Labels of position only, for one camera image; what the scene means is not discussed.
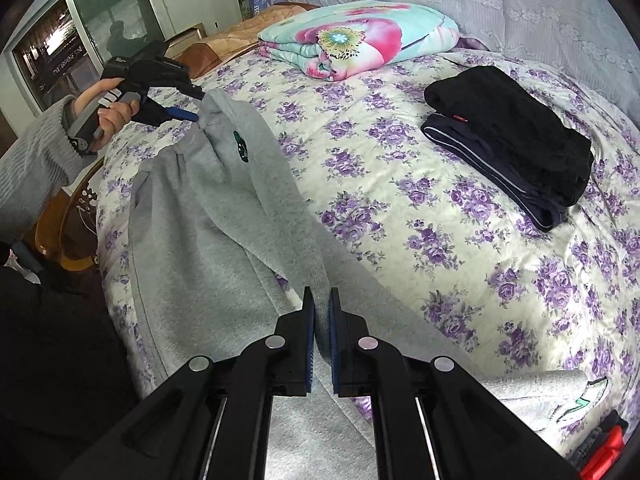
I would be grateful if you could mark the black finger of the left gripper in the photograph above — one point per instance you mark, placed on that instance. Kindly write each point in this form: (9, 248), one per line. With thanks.
(184, 86)

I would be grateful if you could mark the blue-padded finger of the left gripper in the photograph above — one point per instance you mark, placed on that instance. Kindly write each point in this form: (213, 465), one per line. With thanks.
(151, 113)

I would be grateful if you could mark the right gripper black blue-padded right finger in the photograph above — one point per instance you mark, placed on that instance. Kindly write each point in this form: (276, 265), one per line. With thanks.
(433, 420)

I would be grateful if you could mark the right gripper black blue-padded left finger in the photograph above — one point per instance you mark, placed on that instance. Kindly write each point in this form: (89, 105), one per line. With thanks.
(210, 419)

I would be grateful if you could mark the grey sweatpants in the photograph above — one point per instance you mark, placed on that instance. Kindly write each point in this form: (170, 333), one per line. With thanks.
(213, 219)

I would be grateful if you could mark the person's left hand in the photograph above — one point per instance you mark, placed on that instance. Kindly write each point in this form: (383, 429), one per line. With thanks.
(111, 118)

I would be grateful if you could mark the glass window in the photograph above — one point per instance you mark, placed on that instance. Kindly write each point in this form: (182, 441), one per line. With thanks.
(64, 51)

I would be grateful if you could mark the brown tan pillow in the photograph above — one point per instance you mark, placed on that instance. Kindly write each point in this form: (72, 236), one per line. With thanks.
(208, 53)

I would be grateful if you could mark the purple floral white bedspread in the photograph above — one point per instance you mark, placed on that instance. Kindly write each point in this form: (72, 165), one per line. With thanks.
(448, 243)

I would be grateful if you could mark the brown wooden chair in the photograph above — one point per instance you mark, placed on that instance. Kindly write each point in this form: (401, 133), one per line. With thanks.
(66, 230)

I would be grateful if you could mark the floral pink teal folded blanket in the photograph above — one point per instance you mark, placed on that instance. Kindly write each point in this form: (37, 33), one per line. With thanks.
(334, 43)

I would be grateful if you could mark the red blue white garment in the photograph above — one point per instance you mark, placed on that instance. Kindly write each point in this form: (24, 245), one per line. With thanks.
(605, 456)

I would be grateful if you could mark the dark denim jeans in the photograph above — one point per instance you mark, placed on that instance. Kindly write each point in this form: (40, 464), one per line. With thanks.
(594, 440)

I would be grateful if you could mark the navy white-striped folded pants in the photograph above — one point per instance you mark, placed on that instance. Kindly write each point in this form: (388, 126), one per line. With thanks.
(495, 165)

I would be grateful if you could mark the black folded pants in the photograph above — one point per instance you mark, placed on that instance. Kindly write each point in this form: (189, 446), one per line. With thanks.
(521, 131)

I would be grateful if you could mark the grey lace headboard cover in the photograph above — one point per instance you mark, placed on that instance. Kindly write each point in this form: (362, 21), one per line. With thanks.
(500, 5)

